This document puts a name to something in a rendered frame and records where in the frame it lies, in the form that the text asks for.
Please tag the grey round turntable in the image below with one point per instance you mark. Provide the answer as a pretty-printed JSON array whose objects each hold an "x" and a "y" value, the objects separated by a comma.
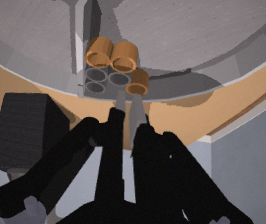
[{"x": 188, "y": 47}]

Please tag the bronze bushing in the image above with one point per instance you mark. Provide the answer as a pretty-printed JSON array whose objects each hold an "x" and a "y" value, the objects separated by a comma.
[
  {"x": 123, "y": 52},
  {"x": 98, "y": 50},
  {"x": 139, "y": 82}
]

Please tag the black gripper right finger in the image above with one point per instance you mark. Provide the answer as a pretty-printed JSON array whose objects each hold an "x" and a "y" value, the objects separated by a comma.
[{"x": 192, "y": 188}]

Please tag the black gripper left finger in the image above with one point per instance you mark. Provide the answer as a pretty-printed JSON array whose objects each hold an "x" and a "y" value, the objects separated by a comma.
[{"x": 27, "y": 199}]

